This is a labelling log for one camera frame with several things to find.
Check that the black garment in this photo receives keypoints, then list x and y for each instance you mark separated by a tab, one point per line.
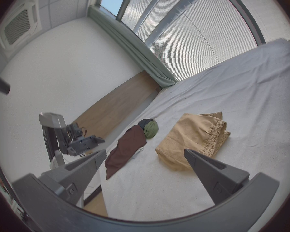
143	123

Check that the white ceiling air conditioner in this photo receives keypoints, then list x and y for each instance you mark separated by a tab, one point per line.
19	25

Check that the green garment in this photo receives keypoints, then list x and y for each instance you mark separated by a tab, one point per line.
151	129

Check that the bed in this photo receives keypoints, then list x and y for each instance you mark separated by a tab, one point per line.
232	105

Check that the grey-green curtain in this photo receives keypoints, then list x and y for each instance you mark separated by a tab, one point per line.
135	49

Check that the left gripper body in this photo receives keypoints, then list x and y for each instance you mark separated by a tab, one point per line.
82	145

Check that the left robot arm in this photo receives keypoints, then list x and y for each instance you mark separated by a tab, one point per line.
52	121

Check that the window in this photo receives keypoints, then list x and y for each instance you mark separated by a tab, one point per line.
207	32

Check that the pale blue garment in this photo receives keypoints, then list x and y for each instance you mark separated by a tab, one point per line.
137	153

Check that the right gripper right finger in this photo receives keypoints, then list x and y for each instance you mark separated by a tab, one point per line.
211	175

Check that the brown shorts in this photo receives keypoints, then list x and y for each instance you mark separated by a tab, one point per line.
123	151

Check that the tan shorts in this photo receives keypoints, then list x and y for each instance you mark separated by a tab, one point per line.
188	139

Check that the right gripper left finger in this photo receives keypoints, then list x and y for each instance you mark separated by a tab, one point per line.
81	175

